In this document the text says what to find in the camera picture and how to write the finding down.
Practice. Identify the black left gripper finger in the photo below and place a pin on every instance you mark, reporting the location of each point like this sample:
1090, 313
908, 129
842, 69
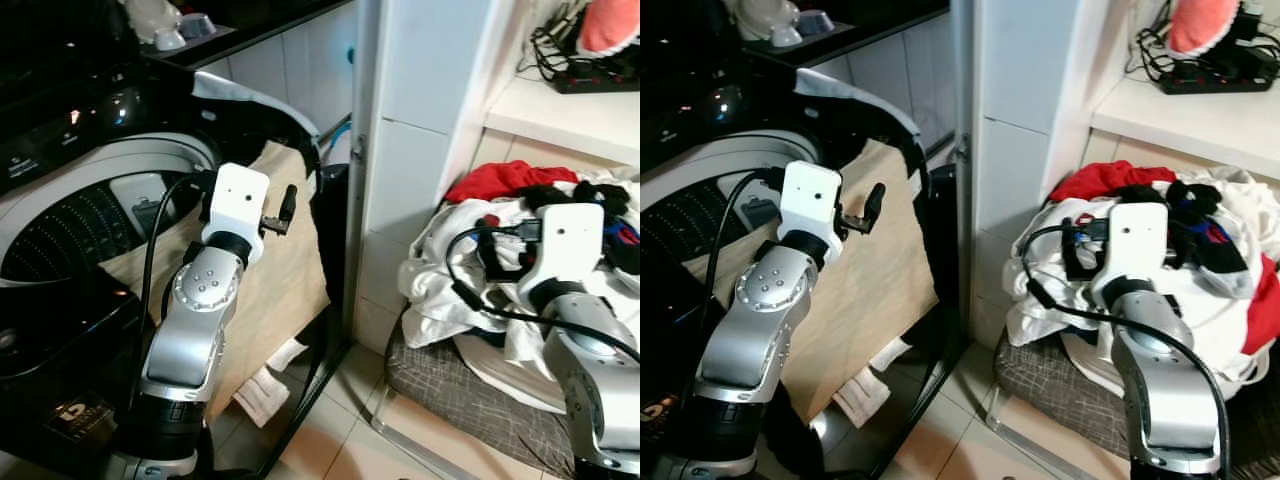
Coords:
875, 200
288, 203

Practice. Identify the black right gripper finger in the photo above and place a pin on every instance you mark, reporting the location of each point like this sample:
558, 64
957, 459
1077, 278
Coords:
1071, 255
490, 255

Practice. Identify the black top-load washing machine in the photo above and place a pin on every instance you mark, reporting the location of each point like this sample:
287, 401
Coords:
665, 330
60, 340

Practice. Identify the red garment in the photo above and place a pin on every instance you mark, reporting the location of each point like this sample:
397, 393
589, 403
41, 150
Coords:
500, 180
1100, 180

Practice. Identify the beige cloth with white tags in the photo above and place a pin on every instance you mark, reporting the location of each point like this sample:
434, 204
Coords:
870, 300
285, 280

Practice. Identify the white garment pile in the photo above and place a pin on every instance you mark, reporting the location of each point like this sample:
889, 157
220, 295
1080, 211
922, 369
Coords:
430, 290
1020, 325

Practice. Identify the white stone ledge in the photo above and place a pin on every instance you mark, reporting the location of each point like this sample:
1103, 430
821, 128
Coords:
570, 115
1190, 125

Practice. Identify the grey woven laundry basket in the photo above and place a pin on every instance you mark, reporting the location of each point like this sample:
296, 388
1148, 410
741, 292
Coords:
450, 385
1050, 385

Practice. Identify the black power strip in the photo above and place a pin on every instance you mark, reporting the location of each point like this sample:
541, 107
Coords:
600, 80
1220, 80

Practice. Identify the black shelf board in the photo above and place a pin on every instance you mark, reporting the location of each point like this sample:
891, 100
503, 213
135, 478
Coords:
880, 25
260, 25

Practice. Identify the white plastic container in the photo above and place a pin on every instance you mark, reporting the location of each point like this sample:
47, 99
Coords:
155, 20
770, 20

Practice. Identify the washer brand label sticker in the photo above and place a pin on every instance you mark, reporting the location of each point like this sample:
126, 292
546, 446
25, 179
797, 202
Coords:
80, 418
655, 415

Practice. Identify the pink cloth item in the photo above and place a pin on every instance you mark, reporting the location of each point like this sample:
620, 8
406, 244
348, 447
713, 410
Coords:
610, 25
1200, 25

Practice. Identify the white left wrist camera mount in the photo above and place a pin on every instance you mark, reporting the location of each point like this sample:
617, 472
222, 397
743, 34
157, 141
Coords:
238, 205
810, 205

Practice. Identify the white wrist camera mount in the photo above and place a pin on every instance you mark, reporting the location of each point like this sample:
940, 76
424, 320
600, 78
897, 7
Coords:
238, 205
1135, 245
570, 245
810, 205

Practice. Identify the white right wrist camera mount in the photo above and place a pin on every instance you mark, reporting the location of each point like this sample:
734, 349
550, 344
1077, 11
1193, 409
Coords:
1135, 245
570, 245

